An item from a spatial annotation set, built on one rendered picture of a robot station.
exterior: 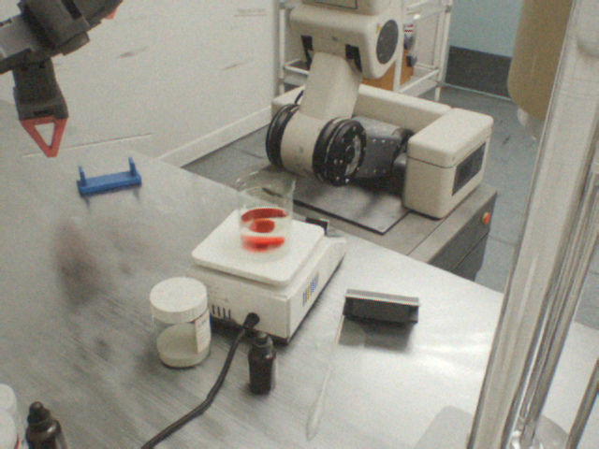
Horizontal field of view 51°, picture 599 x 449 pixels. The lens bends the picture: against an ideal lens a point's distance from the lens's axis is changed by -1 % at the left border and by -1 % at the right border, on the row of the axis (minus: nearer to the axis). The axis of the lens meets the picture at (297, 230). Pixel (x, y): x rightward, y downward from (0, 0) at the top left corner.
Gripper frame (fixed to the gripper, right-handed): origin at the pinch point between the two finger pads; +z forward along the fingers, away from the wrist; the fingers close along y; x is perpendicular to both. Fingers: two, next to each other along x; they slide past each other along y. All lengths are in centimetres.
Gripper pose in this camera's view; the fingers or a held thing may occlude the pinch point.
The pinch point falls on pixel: (51, 151)
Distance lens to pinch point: 103.8
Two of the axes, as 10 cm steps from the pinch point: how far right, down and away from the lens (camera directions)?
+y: 4.2, 5.0, -7.6
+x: 9.1, -2.2, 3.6
